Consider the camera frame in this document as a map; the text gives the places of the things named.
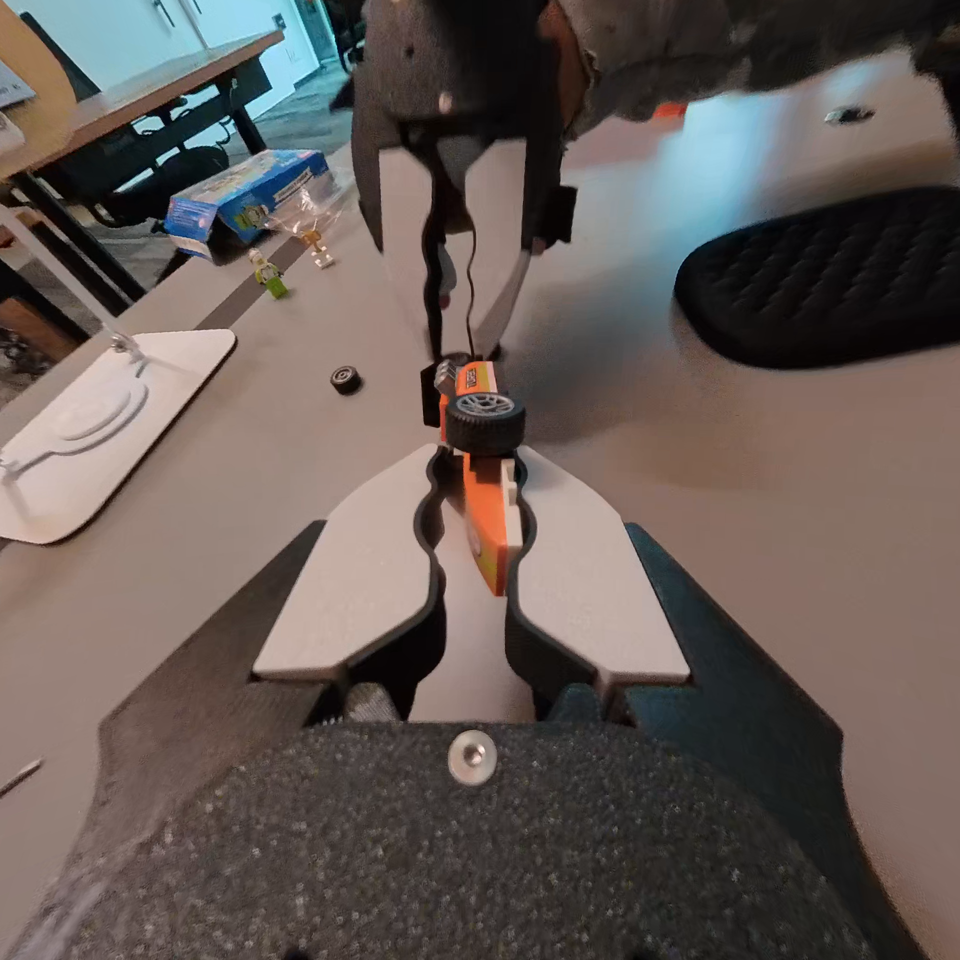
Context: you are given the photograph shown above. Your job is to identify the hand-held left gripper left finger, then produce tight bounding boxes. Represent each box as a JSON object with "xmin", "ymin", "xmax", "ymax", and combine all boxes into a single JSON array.
[{"xmin": 252, "ymin": 443, "xmax": 448, "ymax": 684}]

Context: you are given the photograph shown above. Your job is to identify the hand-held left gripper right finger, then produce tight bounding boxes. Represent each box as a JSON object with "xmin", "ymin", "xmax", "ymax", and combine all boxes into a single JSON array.
[{"xmin": 507, "ymin": 446, "xmax": 693, "ymax": 688}]

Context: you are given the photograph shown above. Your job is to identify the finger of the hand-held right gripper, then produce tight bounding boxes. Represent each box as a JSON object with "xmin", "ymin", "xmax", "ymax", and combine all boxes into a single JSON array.
[
  {"xmin": 456, "ymin": 138, "xmax": 535, "ymax": 355},
  {"xmin": 375, "ymin": 143, "xmax": 450, "ymax": 363}
]

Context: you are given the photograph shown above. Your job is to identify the orange white lego car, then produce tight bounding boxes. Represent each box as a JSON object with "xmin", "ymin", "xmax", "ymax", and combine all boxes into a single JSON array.
[{"xmin": 425, "ymin": 353, "xmax": 532, "ymax": 598}]

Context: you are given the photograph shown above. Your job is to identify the gold lego trophy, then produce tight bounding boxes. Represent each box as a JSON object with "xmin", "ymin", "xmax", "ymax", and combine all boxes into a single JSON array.
[{"xmin": 302, "ymin": 215, "xmax": 337, "ymax": 270}]

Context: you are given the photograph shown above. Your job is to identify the green lego minifigure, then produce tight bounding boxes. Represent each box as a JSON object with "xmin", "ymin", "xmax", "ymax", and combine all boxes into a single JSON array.
[{"xmin": 249, "ymin": 251, "xmax": 291, "ymax": 300}]

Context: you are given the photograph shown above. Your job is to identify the blue lego box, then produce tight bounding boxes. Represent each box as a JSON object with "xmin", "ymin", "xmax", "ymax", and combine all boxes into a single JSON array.
[{"xmin": 165, "ymin": 147, "xmax": 336, "ymax": 261}]

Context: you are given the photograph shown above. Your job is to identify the person's right hand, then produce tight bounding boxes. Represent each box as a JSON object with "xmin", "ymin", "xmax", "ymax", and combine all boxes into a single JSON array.
[{"xmin": 537, "ymin": 0, "xmax": 604, "ymax": 139}]

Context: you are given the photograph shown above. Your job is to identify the clear plastic bag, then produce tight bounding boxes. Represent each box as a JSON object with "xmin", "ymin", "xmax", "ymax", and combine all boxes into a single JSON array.
[{"xmin": 263, "ymin": 168, "xmax": 357, "ymax": 252}]

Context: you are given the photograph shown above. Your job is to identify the wooden office desk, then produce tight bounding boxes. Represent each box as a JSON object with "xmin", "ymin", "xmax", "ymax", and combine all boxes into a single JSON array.
[{"xmin": 0, "ymin": 30, "xmax": 286, "ymax": 301}]

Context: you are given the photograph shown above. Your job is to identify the black office chair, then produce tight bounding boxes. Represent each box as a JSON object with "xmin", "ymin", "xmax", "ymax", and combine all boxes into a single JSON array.
[{"xmin": 23, "ymin": 12, "xmax": 237, "ymax": 229}]

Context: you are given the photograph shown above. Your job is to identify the black honeycomb wrist rest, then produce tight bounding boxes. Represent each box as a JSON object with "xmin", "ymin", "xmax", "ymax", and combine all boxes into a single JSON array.
[{"xmin": 674, "ymin": 188, "xmax": 960, "ymax": 372}]

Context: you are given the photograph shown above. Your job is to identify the white base plate with lever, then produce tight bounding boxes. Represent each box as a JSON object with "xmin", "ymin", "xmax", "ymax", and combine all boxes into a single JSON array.
[{"xmin": 0, "ymin": 330, "xmax": 238, "ymax": 544}]

